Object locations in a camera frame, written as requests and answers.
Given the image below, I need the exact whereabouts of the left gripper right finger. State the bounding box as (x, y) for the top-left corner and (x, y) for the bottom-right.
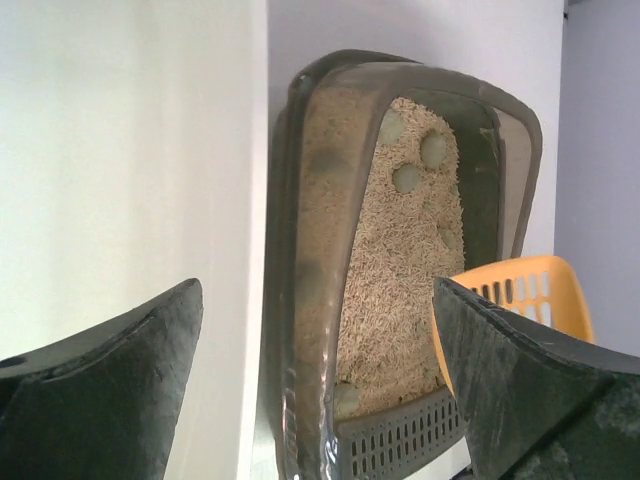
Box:
(433, 278), (639, 479)

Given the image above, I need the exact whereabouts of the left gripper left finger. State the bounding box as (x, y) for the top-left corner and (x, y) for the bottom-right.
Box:
(1, 279), (203, 480)

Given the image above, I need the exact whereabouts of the yellow litter scoop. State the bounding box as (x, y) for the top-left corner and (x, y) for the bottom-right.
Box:
(434, 254), (596, 396)

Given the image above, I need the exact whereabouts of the grey litter clump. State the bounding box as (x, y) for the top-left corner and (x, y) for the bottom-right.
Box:
(378, 109), (405, 145)
(333, 382), (360, 420)
(392, 163), (421, 194)
(420, 131), (447, 170)
(437, 227), (460, 251)

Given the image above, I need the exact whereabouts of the dark grey litter box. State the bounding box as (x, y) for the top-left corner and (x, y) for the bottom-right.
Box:
(263, 50), (543, 479)

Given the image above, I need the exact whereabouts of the white plastic tub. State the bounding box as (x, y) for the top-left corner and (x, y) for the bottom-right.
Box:
(1, 1), (268, 479)

